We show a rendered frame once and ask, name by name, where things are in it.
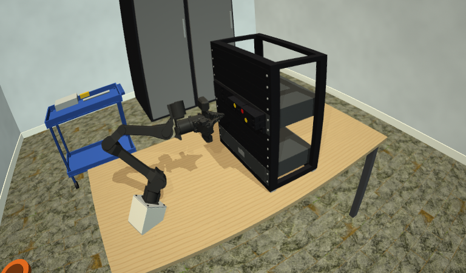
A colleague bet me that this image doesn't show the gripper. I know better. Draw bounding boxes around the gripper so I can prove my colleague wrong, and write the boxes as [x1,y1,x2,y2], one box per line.
[188,96,225,143]

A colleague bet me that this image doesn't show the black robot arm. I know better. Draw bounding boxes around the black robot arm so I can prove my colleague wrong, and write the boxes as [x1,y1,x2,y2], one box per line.
[101,100,214,205]

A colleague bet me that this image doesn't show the black server rack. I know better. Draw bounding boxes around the black server rack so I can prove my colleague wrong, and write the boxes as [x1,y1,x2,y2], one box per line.
[211,33,328,193]

